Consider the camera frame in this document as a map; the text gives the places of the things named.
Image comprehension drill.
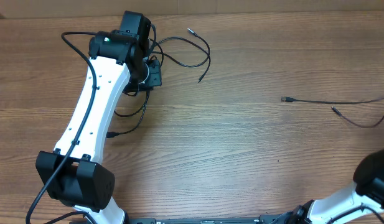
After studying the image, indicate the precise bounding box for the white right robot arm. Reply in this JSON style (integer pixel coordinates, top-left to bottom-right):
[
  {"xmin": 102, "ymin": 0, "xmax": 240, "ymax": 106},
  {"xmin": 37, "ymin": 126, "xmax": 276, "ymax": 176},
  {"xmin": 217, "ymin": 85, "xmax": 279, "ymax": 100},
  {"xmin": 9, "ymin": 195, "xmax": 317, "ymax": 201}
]
[{"xmin": 299, "ymin": 149, "xmax": 384, "ymax": 223}]

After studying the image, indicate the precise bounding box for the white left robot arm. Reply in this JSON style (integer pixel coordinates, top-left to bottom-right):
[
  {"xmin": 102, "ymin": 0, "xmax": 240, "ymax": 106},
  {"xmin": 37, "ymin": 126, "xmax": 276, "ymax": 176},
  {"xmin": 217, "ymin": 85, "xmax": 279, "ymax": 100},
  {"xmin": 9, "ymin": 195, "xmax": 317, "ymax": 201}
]
[{"xmin": 35, "ymin": 11, "xmax": 162, "ymax": 223}]

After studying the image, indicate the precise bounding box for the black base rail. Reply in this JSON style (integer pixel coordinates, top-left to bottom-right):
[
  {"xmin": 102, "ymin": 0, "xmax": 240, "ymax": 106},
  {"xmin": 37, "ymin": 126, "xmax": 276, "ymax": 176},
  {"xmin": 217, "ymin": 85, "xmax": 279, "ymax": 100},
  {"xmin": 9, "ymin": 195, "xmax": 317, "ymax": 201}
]
[{"xmin": 128, "ymin": 212, "xmax": 292, "ymax": 224}]

